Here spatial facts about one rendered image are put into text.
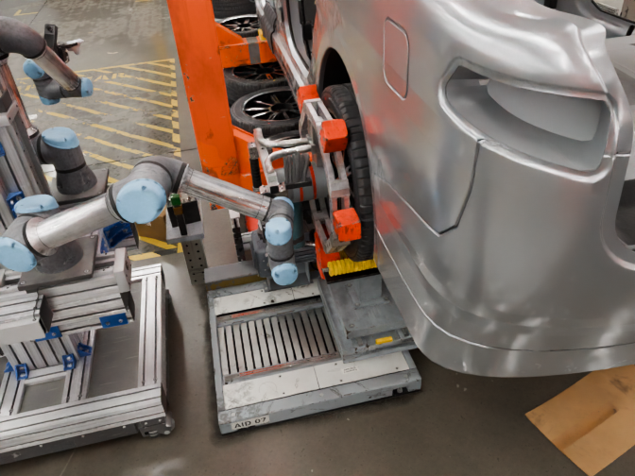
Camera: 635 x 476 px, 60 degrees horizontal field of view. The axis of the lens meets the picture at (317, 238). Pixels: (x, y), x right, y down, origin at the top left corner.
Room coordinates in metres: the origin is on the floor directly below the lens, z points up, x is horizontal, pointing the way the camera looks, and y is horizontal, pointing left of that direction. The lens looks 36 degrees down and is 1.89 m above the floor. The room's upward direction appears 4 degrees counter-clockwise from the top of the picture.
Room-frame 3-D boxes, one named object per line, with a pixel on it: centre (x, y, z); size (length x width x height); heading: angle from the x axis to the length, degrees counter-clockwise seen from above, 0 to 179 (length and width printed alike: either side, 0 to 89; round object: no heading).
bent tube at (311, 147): (1.66, 0.07, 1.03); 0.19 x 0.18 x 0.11; 100
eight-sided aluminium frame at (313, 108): (1.77, -0.04, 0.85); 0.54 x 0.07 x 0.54; 10
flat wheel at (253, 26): (5.33, 0.54, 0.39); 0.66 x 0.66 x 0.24
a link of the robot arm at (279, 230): (1.29, 0.11, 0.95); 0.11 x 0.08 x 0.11; 178
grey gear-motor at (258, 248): (2.06, 0.11, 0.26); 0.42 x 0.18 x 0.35; 100
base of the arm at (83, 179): (1.92, 0.94, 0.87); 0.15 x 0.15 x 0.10
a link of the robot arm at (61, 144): (1.92, 0.95, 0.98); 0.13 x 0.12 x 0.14; 86
